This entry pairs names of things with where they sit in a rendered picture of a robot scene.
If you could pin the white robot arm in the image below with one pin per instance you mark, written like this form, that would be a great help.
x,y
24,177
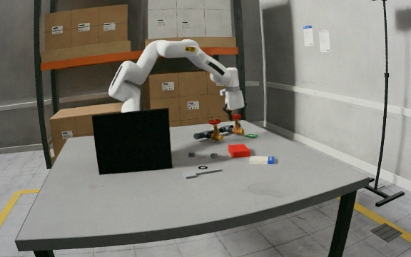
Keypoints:
x,y
137,74

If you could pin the red rectangular block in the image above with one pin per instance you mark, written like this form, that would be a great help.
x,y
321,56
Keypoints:
x,y
238,150

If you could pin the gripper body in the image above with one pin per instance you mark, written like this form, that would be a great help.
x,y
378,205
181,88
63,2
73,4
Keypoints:
x,y
234,100

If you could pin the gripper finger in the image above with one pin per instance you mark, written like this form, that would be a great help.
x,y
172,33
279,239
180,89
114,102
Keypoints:
x,y
242,109
230,117

